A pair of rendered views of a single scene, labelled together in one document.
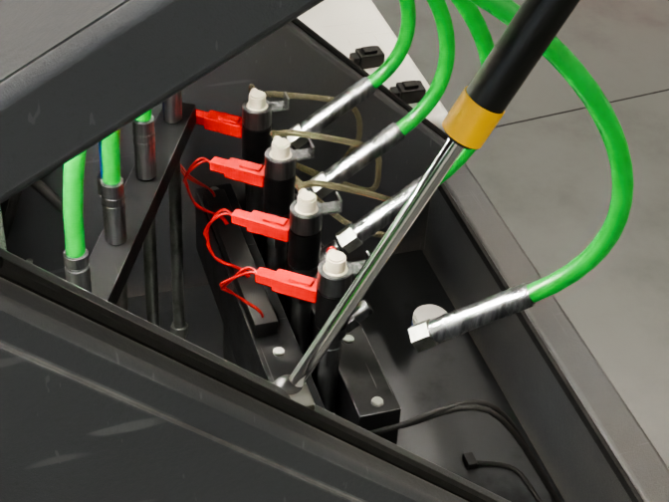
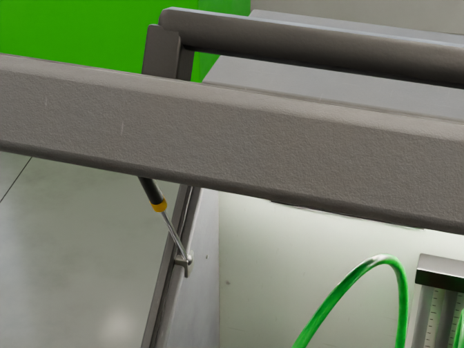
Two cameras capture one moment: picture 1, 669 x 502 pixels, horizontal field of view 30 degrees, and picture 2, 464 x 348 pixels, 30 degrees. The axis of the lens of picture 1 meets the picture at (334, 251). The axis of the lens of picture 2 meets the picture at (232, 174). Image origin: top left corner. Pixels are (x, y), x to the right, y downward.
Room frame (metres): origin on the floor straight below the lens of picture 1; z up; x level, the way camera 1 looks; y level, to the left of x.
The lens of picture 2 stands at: (1.05, -0.70, 2.11)
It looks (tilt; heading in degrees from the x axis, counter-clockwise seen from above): 34 degrees down; 128
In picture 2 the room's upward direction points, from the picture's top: straight up
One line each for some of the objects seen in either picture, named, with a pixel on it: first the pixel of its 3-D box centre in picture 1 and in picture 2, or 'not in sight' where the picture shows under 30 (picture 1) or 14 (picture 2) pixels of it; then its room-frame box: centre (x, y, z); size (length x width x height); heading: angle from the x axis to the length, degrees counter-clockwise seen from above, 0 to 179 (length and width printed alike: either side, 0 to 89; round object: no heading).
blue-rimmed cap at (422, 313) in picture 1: (430, 320); not in sight; (0.99, -0.11, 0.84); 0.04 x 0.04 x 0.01
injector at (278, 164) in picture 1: (288, 243); not in sight; (0.91, 0.04, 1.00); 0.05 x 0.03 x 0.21; 110
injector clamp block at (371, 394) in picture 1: (286, 345); not in sight; (0.87, 0.04, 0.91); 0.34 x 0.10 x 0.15; 20
